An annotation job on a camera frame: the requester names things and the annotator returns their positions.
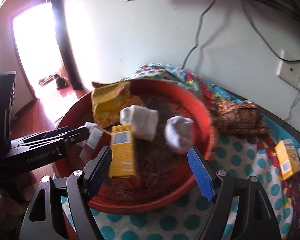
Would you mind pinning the yellow snack bag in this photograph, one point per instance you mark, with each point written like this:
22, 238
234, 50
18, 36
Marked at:
109, 99

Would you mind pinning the red round plastic basin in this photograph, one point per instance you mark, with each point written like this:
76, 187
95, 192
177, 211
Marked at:
164, 175

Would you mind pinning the yellow box with mouth print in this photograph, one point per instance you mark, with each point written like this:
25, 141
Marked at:
123, 162

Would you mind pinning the white sock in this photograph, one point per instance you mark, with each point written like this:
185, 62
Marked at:
143, 121
179, 134

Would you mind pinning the red white small box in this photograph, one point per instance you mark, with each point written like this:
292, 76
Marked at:
98, 138

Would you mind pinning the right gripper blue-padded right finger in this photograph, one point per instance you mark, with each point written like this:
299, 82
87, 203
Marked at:
202, 172

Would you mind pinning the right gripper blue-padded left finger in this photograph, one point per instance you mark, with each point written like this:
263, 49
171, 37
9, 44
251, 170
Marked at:
95, 172

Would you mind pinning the beige wall socket plate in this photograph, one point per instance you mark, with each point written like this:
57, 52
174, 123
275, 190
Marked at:
289, 72

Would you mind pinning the left hand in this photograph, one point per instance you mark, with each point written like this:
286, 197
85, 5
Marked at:
15, 196

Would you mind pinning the brown woven basket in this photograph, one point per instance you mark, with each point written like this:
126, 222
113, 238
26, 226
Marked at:
239, 119

